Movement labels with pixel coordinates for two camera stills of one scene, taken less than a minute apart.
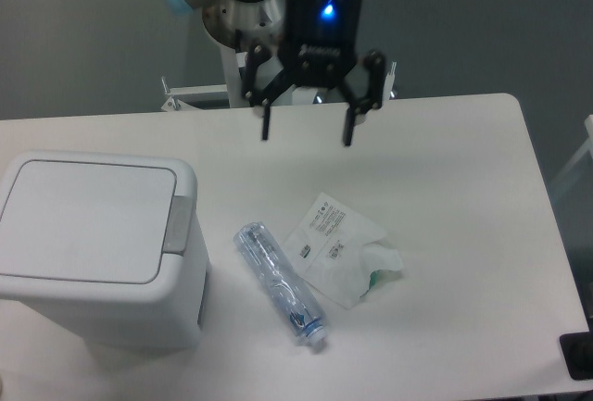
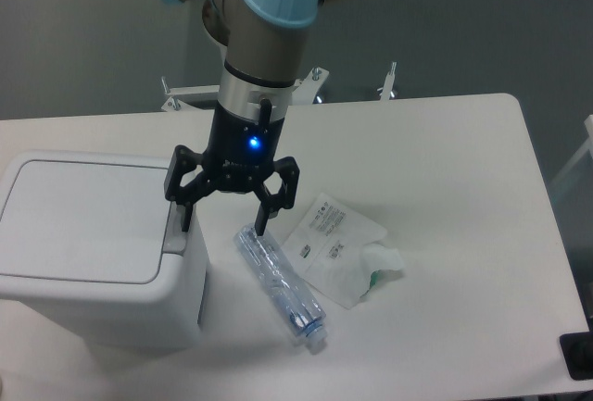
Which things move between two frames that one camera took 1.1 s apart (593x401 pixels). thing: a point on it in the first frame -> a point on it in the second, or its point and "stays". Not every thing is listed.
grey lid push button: (179, 225) stays
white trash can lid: (86, 221) stays
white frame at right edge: (588, 147) stays
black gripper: (323, 24) -> (239, 156)
